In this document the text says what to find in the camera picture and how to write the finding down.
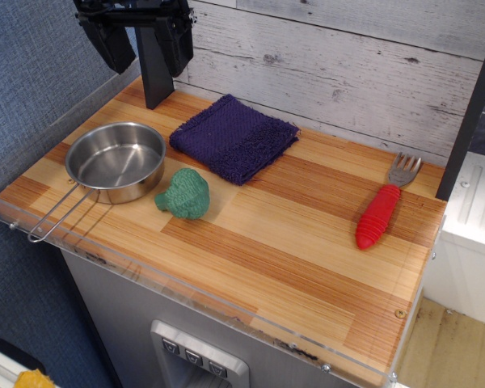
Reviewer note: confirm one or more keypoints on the white toy sink unit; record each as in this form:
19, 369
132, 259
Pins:
455, 275

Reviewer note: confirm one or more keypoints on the steel pan with wire handle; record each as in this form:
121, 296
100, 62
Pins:
115, 163

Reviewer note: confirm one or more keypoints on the grey dispenser button panel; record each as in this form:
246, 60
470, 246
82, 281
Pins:
187, 361

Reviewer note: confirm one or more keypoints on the purple folded cloth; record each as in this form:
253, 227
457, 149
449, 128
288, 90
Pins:
233, 140

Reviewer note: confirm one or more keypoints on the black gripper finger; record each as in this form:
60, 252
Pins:
174, 37
111, 42

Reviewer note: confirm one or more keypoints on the silver toy fridge cabinet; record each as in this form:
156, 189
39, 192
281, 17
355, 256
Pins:
122, 312

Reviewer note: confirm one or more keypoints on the yellow object bottom left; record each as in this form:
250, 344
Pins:
33, 379

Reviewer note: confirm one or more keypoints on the clear acrylic table guard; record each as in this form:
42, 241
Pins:
276, 258

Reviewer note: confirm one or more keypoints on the fork with red handle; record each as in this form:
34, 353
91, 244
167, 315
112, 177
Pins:
375, 219

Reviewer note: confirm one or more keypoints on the black frame post right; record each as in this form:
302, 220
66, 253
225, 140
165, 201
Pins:
464, 138

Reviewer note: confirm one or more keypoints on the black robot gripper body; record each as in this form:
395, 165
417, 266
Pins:
135, 13

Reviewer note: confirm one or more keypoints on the green toy vegetable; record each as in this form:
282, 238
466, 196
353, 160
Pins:
187, 196

